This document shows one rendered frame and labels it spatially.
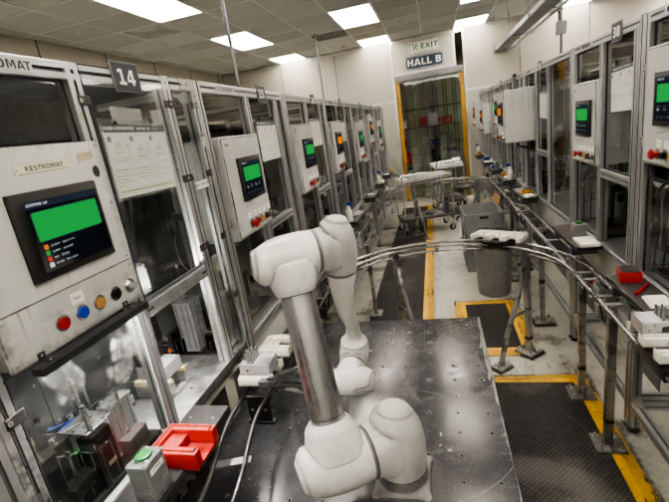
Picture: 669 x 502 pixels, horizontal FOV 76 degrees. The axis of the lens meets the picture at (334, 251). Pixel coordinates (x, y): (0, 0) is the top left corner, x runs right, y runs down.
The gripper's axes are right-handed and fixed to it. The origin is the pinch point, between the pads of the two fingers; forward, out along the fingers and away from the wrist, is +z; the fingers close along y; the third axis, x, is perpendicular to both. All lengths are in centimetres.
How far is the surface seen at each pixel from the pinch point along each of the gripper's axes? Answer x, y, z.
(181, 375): 5.1, 6.6, 32.7
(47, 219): 54, 79, 18
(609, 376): -70, -45, -143
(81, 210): 44, 79, 17
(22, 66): 44, 113, 21
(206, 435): 37.9, 6.8, 4.0
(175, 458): 47.6, 7.1, 8.3
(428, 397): -17, -20, -59
